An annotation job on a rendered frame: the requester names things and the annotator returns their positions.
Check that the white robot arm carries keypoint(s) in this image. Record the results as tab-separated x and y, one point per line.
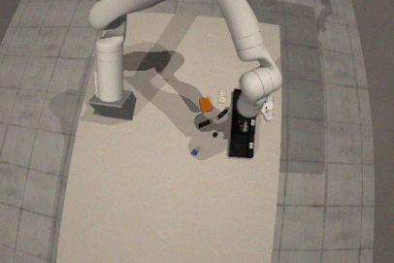
245	31

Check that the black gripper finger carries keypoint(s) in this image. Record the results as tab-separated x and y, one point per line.
244	128

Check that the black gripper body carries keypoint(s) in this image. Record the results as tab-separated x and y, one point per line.
243	117

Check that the black rack of three labelled bins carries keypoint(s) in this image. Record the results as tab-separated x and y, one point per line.
242	143

